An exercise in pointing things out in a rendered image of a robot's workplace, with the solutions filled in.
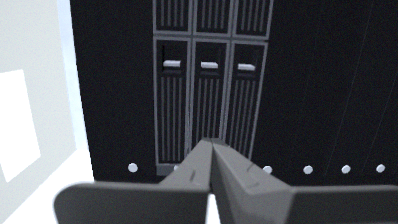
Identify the black server rack frame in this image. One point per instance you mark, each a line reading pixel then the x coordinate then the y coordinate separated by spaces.
pixel 328 112

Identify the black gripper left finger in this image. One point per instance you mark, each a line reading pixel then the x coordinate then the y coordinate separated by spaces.
pixel 98 202

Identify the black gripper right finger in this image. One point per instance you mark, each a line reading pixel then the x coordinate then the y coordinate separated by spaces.
pixel 246 194

